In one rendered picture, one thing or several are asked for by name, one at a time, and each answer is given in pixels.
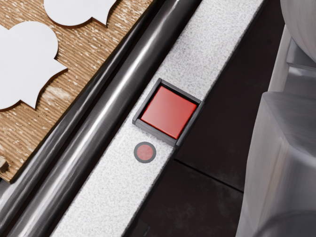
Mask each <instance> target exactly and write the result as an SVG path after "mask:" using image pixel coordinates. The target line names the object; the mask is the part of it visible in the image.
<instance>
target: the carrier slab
mask: <svg viewBox="0 0 316 237"><path fill-rule="evenodd" d="M155 2H156V0H120V1H119V2H118V3H117V4H116V6H115V7H114V8H113V9H112V11H111V12H110V14H109V17H108V21H107V26H106V28H104V27H103V26H101V25H100V24H98V23H96V22H95V21H93V20H92V21H91V22H90V23H89V24H87V25H85V26H83V27H81V28H77V29H65V28H61V27H59V26H57V25H55V24H54V23H52V22H51V21H50V20H49V18H48V16H47V14H46V11H45V8H44V0H0V25H1V26H3V27H4V28H6V29H8V30H10V29H11V28H12V27H13V26H15V25H17V24H19V23H23V22H28V21H34V22H39V23H42V24H45V25H46V26H48V27H49V28H50V29H51V30H52V31H53V32H54V33H55V35H56V37H57V41H58V46H59V51H58V56H57V58H56V61H58V62H59V63H61V64H62V65H64V66H65V67H67V68H68V71H67V72H65V73H63V74H61V75H59V76H57V77H56V78H54V79H53V80H52V81H50V83H49V84H48V85H47V86H46V88H45V89H44V90H43V91H42V93H41V94H40V97H39V100H38V104H37V108H36V111H34V110H33V109H31V108H30V107H28V106H27V105H25V104H24V103H20V104H19V105H18V106H16V107H15V108H13V109H11V110H9V111H4V112H0V156H1V157H3V158H4V159H5V160H6V161H7V162H8V165H9V166H8V168H7V169H6V170H5V172H4V173H2V174H1V173H0V177H1V178H2V179H4V180H5V181H7V182H8V183H10V184H11V183H12V182H13V181H14V180H15V179H16V177H17V176H18V175H19V174H20V172H21V171H22V170H23V169H24V167H25V166H26V165H27V164H28V162H29V161H30V160H31V158H32V157H33V156H34V155H35V153H36V152H37V151H38V150H39V148H40V147H41V146H42V144H43V143H44V142H45V141H46V139H47V138H48V137H49V136H50V135H51V133H52V132H53V131H54V129H55V128H56V127H57V126H58V124H59V123H60V122H61V121H62V119H63V118H64V117H65V115H66V114H67V113H68V112H69V110H70V109H71V108H72V107H73V105H74V104H75V103H76V101H77V100H78V99H79V98H80V97H81V95H82V94H83V93H84V92H85V90H86V89H87V88H88V86H89V85H90V84H91V83H92V81H93V80H94V79H95V78H96V76H97V75H98V74H99V72H100V71H101V70H102V69H103V67H104V66H105V65H106V64H107V62H108V61H109V60H110V59H111V57H112V56H113V55H114V54H115V52H116V51H117V50H118V49H119V47H120V46H121V45H122V43H123V42H124V41H125V40H126V38H127V37H128V36H129V34H130V33H131V32H132V31H133V29H134V28H135V27H136V26H137V24H138V23H139V22H140V21H141V20H142V18H143V17H144V16H145V14H146V13H147V12H148V11H149V9H150V8H151V7H152V5H153V4H154V3H155Z"/></svg>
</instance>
